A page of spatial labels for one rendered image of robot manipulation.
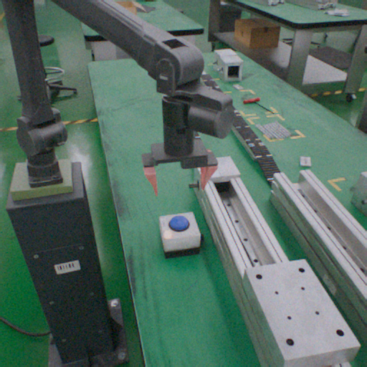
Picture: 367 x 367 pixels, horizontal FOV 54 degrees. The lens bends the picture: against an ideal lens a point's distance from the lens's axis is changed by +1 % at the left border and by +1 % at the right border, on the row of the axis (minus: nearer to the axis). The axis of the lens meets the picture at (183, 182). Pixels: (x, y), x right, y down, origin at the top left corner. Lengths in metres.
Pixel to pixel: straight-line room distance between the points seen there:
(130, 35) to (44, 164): 0.51
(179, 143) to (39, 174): 0.51
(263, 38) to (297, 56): 1.38
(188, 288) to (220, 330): 0.11
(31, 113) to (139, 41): 0.42
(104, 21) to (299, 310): 0.57
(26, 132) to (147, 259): 0.43
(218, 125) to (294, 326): 0.32
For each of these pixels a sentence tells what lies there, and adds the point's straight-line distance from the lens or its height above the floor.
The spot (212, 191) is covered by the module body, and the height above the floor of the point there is 0.86.
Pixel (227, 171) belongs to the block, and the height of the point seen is 0.87.
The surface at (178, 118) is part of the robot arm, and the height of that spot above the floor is 1.11.
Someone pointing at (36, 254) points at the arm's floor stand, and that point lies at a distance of 1.14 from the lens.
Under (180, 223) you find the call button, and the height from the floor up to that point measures 0.85.
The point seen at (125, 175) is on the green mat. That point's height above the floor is 0.78.
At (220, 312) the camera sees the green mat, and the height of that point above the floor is 0.78.
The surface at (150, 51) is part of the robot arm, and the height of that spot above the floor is 1.21.
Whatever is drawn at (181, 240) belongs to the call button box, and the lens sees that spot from 0.77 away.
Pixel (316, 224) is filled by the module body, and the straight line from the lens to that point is 0.80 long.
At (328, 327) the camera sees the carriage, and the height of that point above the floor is 0.90.
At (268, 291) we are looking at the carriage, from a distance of 0.60.
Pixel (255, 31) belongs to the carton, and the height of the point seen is 0.41.
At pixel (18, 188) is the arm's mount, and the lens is 1.05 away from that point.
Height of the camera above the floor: 1.36
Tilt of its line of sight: 35 degrees down
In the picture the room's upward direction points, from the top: straight up
